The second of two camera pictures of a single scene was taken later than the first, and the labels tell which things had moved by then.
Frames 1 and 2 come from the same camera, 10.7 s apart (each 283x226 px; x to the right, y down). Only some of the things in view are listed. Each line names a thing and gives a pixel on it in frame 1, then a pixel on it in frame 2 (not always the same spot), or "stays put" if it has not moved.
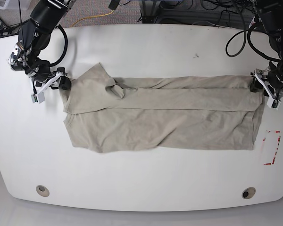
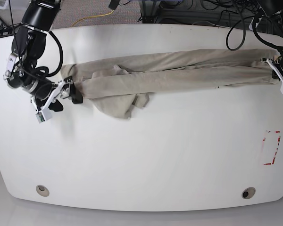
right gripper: x=277 y=93 -> x=280 y=74
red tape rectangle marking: x=276 y=151 stays put
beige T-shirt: x=105 y=114 -> x=115 y=84
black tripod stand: x=4 y=31 stays put
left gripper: x=53 y=81 -> x=64 y=89
